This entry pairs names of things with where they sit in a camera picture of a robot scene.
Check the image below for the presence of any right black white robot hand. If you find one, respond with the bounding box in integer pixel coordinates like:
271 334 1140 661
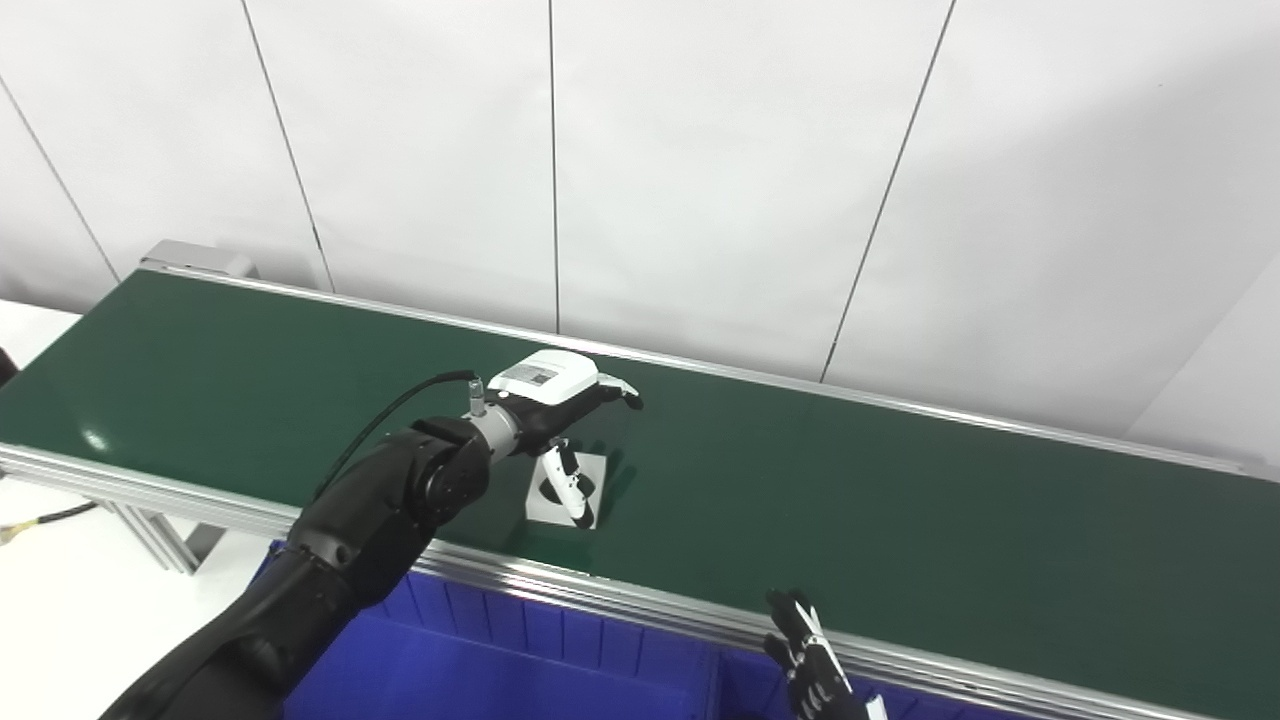
764 588 889 720

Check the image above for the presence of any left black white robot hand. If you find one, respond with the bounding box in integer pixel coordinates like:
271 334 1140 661
487 349 644 529

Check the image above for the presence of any white square part with hole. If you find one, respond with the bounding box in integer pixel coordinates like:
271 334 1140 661
525 450 609 529

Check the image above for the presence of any blue plastic bin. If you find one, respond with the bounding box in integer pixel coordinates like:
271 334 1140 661
255 545 723 720
700 645 1011 720

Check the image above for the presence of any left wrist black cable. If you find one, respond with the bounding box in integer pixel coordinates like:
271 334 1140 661
312 370 488 501

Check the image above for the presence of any black cable with yellow connector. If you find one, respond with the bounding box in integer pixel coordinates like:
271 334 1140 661
0 500 101 547

